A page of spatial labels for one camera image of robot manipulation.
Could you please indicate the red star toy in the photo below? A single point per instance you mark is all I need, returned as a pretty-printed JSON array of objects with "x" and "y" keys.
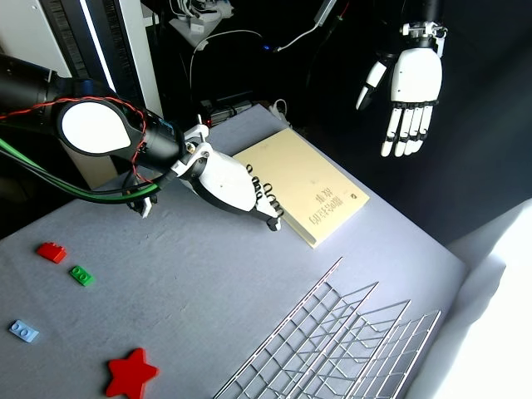
[{"x": 131, "y": 374}]

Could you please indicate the light blue toy block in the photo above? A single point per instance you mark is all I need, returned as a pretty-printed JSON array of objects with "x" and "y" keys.
[{"x": 23, "y": 331}]

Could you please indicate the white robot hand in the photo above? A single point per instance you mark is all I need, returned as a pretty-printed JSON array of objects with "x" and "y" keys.
[
  {"x": 224, "y": 183},
  {"x": 415, "y": 75}
]

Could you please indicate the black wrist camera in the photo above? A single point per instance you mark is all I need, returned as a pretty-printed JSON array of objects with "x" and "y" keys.
[{"x": 135, "y": 204}]

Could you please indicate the red toy block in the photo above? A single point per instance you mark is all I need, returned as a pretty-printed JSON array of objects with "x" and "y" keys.
[{"x": 50, "y": 252}]

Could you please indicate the beige book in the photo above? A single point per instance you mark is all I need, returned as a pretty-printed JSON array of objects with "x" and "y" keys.
[{"x": 307, "y": 174}]

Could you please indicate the grey table cloth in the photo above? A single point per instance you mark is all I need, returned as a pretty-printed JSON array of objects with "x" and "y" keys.
[{"x": 187, "y": 270}]

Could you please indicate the green toy block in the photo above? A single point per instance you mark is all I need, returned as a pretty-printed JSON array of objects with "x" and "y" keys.
[{"x": 81, "y": 275}]

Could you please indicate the white backdrop cloth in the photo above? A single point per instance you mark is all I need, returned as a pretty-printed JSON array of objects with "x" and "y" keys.
[{"x": 507, "y": 311}]

